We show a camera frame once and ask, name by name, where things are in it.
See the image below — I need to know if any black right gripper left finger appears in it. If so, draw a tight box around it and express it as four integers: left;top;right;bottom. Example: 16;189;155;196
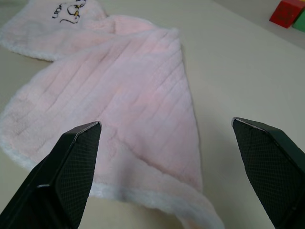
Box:
0;121;102;229

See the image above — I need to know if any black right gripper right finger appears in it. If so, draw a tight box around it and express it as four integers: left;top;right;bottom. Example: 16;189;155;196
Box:
231;117;305;229

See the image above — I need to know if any pink fluffy towel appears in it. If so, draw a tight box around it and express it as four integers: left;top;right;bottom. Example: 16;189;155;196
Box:
0;0;225;229

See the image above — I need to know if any green wooden block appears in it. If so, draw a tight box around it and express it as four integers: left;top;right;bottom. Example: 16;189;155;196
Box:
292;13;305;32

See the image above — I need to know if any red wooden block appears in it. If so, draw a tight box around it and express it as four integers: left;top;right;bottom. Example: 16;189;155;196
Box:
269;0;305;29

